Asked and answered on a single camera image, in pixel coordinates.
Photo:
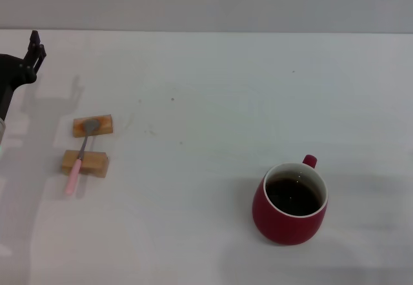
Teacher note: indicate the plain notched wooden block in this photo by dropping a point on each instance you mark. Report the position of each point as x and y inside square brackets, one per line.
[95, 164]

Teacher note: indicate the red ceramic cup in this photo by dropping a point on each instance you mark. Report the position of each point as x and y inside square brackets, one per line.
[284, 230]

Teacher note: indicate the orange stained wooden block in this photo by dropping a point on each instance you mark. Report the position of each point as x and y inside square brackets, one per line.
[104, 125]

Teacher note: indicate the dark coffee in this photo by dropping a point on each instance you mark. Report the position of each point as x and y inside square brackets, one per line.
[293, 196]

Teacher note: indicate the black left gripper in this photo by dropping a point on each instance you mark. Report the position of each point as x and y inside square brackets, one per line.
[13, 70]

